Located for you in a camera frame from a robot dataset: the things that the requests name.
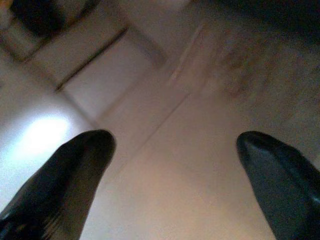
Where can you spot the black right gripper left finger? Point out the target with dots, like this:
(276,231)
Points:
(62,185)

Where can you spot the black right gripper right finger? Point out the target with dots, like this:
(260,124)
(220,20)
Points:
(282,185)

